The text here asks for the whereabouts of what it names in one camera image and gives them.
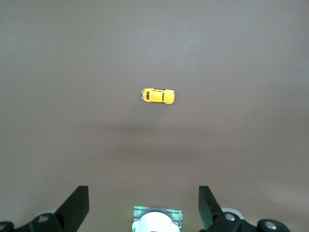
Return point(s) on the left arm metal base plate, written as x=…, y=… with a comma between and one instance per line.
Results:
x=157, y=209

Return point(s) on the yellow beetle toy car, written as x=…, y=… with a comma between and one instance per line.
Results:
x=157, y=96

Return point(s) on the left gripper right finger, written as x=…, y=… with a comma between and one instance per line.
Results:
x=210, y=210

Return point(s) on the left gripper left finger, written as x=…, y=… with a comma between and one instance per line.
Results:
x=74, y=207

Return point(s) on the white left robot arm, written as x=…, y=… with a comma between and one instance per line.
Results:
x=154, y=222

